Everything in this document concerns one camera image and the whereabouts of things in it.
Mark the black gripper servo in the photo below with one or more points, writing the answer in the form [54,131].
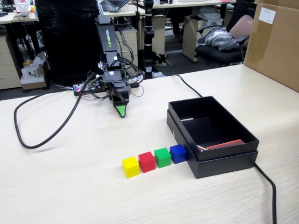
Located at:
[113,79]

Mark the red wooden cube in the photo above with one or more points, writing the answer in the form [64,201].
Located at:
[147,162]

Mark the yellow wooden cube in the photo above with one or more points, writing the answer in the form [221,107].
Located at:
[130,166]

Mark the green wooden cube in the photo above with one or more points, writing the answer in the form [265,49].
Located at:
[162,158]

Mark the blue wooden cube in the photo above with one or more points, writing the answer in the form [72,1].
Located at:
[178,154]

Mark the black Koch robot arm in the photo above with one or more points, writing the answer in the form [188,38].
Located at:
[106,35]

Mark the white open cardboard box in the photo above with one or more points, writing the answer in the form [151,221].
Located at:
[32,74]

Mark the black cardboard box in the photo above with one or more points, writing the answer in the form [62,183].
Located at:
[224,152]

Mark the black open box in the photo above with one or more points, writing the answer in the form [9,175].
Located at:
[224,166]

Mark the controller board with red LED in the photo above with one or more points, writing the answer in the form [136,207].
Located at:
[78,89]

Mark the black white crumpled item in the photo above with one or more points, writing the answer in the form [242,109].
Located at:
[161,59]

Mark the black mesh office chair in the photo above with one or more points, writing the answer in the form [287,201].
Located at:
[70,42]

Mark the light wooden office desk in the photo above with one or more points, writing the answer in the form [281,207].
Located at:
[130,13]

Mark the dark open laptop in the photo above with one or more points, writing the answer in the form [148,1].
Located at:
[112,5]

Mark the flat red-orange card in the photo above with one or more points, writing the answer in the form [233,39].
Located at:
[225,144]

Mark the grey crumpled clothing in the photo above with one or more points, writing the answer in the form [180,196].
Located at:
[217,38]

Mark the beige drawer cabinet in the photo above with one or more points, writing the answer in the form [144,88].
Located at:
[9,65]

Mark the pink-backed office chair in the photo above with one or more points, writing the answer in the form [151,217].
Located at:
[243,25]

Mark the large brown cardboard carton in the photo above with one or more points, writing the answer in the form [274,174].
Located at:
[273,49]

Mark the white shipping label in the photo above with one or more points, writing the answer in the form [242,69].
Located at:
[268,15]

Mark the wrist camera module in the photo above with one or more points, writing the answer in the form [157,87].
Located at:
[97,84]

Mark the tall beige desk pedestal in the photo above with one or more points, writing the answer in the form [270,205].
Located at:
[189,39]

